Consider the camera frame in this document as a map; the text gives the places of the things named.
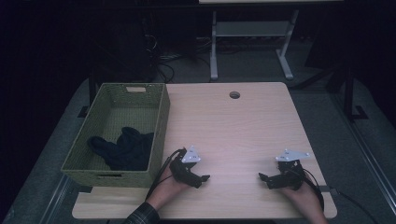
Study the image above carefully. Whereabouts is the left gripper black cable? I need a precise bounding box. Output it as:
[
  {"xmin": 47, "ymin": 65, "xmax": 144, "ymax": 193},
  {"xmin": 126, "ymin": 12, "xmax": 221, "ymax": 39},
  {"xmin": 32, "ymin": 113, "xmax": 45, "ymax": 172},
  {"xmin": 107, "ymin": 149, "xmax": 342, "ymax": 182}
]
[{"xmin": 145, "ymin": 147, "xmax": 188, "ymax": 201}]

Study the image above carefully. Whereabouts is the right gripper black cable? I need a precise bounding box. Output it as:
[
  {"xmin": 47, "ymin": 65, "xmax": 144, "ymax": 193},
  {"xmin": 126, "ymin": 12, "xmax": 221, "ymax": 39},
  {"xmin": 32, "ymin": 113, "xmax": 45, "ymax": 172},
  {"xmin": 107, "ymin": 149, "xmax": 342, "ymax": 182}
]
[{"xmin": 297, "ymin": 168, "xmax": 326, "ymax": 212}]

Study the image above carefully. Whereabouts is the white metal stand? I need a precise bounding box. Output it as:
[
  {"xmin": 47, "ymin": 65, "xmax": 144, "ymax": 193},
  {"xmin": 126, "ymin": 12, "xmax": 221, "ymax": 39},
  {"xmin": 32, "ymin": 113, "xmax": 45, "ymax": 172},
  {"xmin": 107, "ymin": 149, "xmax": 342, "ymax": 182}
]
[{"xmin": 209, "ymin": 8, "xmax": 301, "ymax": 81}]

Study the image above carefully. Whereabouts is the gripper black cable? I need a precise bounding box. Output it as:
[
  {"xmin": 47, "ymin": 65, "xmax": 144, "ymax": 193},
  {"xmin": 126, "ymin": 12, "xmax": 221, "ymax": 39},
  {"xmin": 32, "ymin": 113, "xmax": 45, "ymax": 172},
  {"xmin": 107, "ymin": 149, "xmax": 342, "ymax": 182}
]
[
  {"xmin": 297, "ymin": 168, "xmax": 326, "ymax": 212},
  {"xmin": 145, "ymin": 147, "xmax": 188, "ymax": 201}
]

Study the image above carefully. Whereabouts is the person's right hand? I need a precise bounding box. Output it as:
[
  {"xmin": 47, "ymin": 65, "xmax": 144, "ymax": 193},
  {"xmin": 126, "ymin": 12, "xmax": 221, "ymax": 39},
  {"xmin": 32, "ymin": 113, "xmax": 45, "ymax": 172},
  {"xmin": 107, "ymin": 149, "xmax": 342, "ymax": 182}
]
[{"xmin": 276, "ymin": 174, "xmax": 325, "ymax": 218}]

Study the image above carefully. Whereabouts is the black cable on floor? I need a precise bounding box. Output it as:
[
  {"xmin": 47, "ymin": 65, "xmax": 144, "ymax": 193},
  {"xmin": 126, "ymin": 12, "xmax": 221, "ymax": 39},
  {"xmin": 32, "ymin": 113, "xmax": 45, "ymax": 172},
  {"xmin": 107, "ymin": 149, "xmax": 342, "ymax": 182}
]
[{"xmin": 330, "ymin": 186, "xmax": 379, "ymax": 224}]

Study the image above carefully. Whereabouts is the tangle of black cables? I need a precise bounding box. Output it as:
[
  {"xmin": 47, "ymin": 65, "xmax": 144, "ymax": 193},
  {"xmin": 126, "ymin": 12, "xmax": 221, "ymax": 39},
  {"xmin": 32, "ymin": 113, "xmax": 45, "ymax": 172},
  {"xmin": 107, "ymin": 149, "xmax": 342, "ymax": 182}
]
[{"xmin": 141, "ymin": 32, "xmax": 213, "ymax": 84}]

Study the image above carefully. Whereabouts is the green woven basket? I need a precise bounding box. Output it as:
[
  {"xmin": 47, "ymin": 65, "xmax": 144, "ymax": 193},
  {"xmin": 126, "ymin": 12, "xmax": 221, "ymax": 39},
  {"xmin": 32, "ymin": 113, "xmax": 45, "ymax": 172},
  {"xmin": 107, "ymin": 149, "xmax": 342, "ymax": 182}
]
[{"xmin": 60, "ymin": 82, "xmax": 171, "ymax": 189}]

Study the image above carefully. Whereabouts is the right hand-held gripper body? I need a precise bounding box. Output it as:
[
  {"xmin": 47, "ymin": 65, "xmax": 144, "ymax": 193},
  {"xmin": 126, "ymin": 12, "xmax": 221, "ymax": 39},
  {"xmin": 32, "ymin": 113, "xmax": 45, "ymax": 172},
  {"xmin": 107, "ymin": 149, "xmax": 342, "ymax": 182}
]
[{"xmin": 275, "ymin": 148, "xmax": 311, "ymax": 191}]

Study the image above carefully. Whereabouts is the metal floor rail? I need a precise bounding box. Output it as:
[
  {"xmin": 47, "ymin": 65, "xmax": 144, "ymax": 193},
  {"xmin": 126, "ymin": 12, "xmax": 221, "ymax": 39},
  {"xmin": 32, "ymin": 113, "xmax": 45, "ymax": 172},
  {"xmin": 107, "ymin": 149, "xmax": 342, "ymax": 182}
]
[
  {"xmin": 38, "ymin": 175, "xmax": 74, "ymax": 224},
  {"xmin": 330, "ymin": 92, "xmax": 396, "ymax": 208}
]

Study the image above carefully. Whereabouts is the person's left hand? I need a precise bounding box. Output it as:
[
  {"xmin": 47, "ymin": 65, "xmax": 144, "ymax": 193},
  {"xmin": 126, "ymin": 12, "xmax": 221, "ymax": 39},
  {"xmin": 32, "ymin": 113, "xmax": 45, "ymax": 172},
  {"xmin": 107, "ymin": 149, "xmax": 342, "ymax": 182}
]
[{"xmin": 145, "ymin": 164, "xmax": 192, "ymax": 211}]

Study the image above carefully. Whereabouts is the dark navy garment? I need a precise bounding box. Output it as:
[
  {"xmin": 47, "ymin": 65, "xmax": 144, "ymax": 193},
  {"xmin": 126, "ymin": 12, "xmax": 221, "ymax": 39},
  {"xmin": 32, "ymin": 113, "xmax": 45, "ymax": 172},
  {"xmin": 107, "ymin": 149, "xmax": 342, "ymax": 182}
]
[{"xmin": 87, "ymin": 126, "xmax": 156, "ymax": 172}]

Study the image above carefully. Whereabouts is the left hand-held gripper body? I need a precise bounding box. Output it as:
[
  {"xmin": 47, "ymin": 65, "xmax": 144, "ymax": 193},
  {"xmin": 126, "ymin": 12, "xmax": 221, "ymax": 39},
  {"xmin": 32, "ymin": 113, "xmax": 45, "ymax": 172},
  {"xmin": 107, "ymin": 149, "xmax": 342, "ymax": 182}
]
[{"xmin": 168, "ymin": 145, "xmax": 203, "ymax": 185}]

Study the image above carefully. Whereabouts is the black metal stand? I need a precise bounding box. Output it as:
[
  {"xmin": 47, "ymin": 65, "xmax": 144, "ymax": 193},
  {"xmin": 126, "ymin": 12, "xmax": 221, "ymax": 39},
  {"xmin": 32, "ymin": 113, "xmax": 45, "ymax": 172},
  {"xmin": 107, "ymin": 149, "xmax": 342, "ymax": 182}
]
[{"xmin": 342, "ymin": 64, "xmax": 369, "ymax": 123}]

